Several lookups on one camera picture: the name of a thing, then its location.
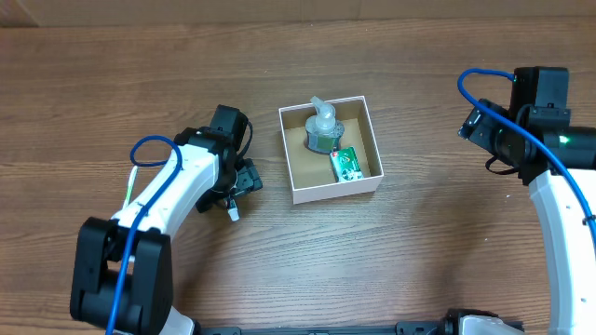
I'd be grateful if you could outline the green toothpaste tube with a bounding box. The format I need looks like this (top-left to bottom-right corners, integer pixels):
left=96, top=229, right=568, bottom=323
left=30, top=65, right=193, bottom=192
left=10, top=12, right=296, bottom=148
left=226, top=197, right=240, bottom=221

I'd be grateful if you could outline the clear pump soap bottle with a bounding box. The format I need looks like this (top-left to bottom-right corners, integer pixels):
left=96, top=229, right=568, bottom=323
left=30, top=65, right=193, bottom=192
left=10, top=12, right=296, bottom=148
left=305, top=96, right=345, bottom=154

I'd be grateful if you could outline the green Dettol soap bar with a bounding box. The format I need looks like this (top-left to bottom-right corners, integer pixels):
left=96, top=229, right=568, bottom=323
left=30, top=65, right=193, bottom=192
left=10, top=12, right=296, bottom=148
left=330, top=146, right=364, bottom=182

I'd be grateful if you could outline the green white toothbrush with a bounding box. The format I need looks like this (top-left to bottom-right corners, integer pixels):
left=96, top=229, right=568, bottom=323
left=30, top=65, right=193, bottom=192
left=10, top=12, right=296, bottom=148
left=122, top=166, right=138, bottom=209

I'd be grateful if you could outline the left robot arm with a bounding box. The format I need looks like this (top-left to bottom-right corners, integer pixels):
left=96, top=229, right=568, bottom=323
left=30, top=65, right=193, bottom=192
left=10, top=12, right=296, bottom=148
left=70, top=105, right=263, bottom=334

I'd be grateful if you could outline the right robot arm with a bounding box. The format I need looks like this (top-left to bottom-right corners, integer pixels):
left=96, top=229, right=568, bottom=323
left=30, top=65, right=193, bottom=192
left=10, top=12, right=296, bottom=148
left=457, top=66, right=595, bottom=334

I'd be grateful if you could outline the white cardboard box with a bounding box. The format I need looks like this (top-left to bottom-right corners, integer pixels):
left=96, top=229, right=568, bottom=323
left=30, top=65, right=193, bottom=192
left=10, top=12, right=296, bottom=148
left=278, top=96, right=384, bottom=205

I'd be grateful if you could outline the right blue cable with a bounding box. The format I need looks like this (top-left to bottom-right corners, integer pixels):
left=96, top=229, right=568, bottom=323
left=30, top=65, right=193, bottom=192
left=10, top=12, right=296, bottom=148
left=456, top=67, right=596, bottom=234

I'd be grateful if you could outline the blue cable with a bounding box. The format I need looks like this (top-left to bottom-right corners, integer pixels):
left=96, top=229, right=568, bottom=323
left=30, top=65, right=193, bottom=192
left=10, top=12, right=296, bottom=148
left=104, top=134, right=183, bottom=335
left=456, top=67, right=596, bottom=234

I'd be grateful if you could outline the left blue cable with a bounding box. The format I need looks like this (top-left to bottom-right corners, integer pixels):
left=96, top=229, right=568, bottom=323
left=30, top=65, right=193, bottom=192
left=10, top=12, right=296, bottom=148
left=104, top=134, right=183, bottom=335

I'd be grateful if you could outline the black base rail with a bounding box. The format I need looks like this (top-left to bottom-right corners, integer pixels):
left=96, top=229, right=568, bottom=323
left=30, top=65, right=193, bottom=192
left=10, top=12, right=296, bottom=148
left=195, top=309, right=525, bottom=335

